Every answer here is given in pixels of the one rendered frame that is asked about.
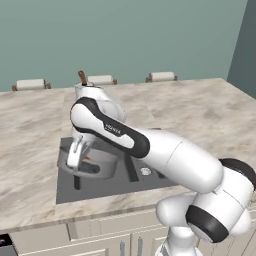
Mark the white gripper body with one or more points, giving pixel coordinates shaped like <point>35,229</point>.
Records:
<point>74,154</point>

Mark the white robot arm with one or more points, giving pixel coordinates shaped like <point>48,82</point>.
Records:
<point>186,163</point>

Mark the grey metal pot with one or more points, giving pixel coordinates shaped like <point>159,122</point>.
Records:
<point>103,164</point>

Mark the dark grey sink basin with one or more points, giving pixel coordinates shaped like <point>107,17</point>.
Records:
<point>110,190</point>

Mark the round silver sink drain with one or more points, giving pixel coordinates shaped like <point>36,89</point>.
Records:
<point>145,171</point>

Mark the white-backed wooden stool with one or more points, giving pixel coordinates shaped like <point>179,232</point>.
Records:
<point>100,79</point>
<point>30,84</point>
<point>162,76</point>

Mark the cream drawer front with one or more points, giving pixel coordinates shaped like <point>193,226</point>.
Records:
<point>113,225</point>

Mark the cream cupboard door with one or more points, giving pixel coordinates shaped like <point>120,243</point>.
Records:
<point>233,246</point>
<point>76,248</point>
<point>148,246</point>

